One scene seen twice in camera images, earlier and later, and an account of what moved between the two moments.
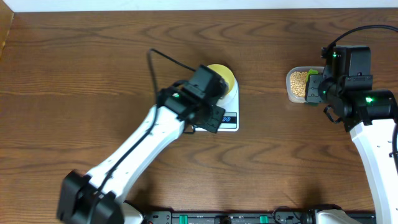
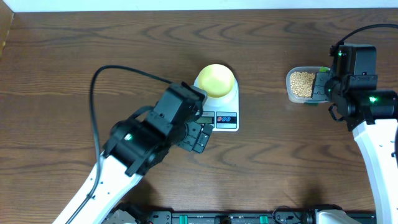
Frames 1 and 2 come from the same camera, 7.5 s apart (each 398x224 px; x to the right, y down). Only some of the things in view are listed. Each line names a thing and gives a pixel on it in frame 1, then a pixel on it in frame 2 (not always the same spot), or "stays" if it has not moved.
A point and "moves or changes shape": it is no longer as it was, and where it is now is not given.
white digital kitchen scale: x=230 y=103 stays
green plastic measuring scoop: x=311 y=71 moves or changes shape
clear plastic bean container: x=296 y=78 stays
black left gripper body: x=208 y=117 -> x=189 y=140
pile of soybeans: x=298 y=81 stays
